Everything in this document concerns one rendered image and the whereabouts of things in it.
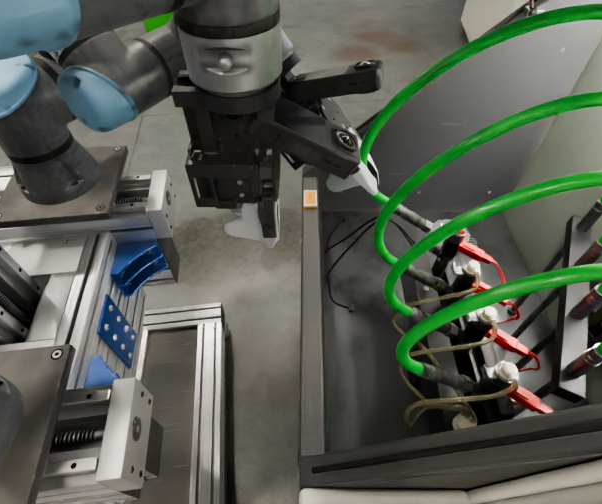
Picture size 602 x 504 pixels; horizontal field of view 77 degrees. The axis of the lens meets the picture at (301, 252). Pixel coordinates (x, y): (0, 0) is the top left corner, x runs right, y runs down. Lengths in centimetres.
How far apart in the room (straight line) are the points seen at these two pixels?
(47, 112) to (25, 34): 59
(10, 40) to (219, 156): 18
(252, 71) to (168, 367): 133
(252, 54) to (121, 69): 25
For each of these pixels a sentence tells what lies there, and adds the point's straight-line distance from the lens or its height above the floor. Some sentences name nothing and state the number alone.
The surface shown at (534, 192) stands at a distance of 41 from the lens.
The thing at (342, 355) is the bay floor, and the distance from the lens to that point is 80.
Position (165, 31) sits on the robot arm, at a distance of 58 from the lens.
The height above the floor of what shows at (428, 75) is 135.
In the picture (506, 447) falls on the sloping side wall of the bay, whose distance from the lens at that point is 47.
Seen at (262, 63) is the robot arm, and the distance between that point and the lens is 31.
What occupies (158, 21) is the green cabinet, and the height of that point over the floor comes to 32.
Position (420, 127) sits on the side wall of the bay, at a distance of 91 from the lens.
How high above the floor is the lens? 156
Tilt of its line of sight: 51 degrees down
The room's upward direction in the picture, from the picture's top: straight up
